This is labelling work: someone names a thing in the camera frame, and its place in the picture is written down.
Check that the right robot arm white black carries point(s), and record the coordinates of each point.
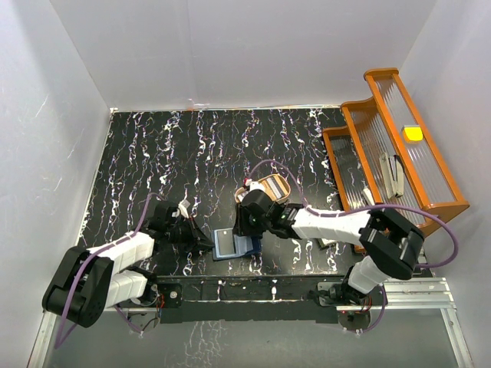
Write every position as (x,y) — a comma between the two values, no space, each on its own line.
(392,243)

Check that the beige oval card tray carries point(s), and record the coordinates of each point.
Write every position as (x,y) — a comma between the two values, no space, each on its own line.
(241,193)

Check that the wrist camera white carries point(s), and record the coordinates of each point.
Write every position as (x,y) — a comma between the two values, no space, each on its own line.
(250,185)
(183,206)

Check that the stack of credit cards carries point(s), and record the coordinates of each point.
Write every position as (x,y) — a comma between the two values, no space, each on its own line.
(276,187)

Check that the white item on lower shelf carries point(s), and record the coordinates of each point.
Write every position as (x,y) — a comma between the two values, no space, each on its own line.
(368,197)

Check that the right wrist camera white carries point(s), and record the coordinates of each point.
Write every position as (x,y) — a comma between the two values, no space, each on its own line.
(250,185)

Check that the yellow sticky note block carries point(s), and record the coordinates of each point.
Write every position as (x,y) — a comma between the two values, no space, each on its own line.
(412,134)

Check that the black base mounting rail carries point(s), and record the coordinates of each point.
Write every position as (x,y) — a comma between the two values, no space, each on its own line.
(258,298)

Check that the orange wooden tiered shelf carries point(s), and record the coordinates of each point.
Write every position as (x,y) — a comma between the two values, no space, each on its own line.
(373,126)

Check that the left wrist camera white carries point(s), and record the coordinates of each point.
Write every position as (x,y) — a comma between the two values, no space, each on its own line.
(183,206)

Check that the white small carton box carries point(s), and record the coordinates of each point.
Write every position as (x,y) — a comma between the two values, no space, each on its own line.
(325,243)

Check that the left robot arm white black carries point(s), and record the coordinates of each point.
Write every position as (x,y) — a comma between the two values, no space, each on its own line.
(88,280)

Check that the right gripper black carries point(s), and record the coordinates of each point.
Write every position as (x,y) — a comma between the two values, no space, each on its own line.
(242,226)

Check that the blue leather card holder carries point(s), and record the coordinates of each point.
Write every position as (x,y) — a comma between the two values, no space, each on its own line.
(245,246)

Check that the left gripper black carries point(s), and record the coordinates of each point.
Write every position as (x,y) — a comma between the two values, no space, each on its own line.
(197,240)

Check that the black VIP card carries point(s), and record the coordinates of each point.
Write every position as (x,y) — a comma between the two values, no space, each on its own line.
(224,240)

